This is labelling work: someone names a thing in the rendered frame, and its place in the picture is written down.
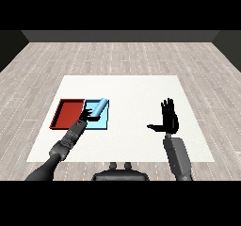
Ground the light blue can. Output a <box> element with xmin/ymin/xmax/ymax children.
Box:
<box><xmin>90</xmin><ymin>97</ymin><xmax>108</xmax><ymax>118</ymax></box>

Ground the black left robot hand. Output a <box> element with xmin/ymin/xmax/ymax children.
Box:
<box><xmin>78</xmin><ymin>108</ymin><xmax>94</xmax><ymax>122</ymax></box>

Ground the light blue shallow open box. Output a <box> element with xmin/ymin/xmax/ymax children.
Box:
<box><xmin>83</xmin><ymin>98</ymin><xmax>110</xmax><ymax>131</ymax></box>

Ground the red shallow open box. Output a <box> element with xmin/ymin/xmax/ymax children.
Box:
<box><xmin>49</xmin><ymin>98</ymin><xmax>86</xmax><ymax>131</ymax></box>

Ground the dark grey robot body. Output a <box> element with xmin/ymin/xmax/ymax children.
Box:
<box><xmin>91</xmin><ymin>162</ymin><xmax>151</xmax><ymax>182</ymax></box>

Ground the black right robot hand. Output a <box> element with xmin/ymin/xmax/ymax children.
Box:
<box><xmin>146</xmin><ymin>97</ymin><xmax>180</xmax><ymax>135</ymax></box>

